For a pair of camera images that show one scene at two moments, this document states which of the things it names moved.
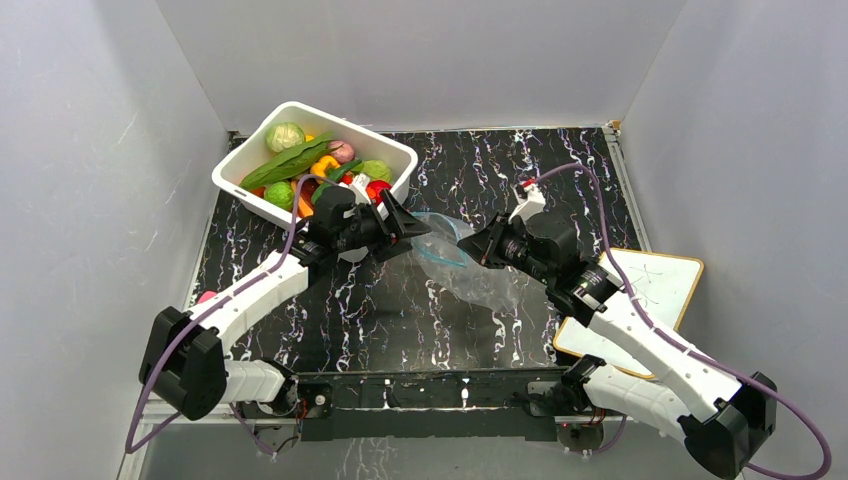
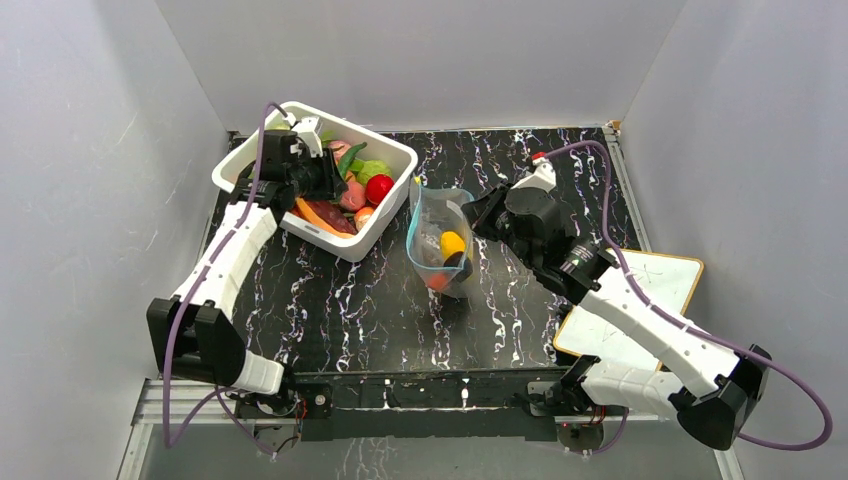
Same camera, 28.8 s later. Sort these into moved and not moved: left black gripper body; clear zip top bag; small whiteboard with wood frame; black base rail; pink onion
Moved: left black gripper body; clear zip top bag
Not moved: black base rail; pink onion; small whiteboard with wood frame
